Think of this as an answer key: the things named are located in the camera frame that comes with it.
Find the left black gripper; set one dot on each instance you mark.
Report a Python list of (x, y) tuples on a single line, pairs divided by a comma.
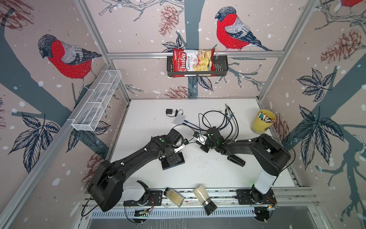
[(174, 159)]

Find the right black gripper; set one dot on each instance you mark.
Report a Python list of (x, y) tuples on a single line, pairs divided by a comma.
[(204, 149)]

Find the black network switch box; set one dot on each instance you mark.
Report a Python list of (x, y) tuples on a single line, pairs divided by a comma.
[(172, 161)]

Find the black power adapter with cable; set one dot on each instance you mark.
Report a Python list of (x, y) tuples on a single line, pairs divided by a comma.
[(173, 113)]

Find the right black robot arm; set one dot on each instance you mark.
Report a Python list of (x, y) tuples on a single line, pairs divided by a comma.
[(271, 156)]

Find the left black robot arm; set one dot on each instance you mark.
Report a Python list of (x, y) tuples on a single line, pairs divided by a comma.
[(107, 185)]

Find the black stapler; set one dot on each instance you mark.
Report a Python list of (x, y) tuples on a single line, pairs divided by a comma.
[(236, 160)]

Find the glass spice jar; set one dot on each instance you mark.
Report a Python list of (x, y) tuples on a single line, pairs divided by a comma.
[(174, 197)]

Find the yellow cup with pens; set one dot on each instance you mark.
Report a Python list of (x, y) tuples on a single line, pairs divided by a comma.
[(262, 121)]

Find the red cassava chips bag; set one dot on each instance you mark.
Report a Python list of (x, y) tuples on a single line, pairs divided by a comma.
[(186, 60)]

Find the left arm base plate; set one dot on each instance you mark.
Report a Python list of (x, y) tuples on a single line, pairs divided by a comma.
[(139, 194)]

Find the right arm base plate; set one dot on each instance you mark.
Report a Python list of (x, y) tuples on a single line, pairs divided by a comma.
[(251, 197)]

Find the black wall basket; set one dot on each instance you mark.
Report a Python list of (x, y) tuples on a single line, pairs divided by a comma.
[(220, 65)]

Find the white wire mesh shelf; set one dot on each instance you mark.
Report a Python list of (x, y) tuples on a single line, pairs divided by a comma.
[(93, 109)]

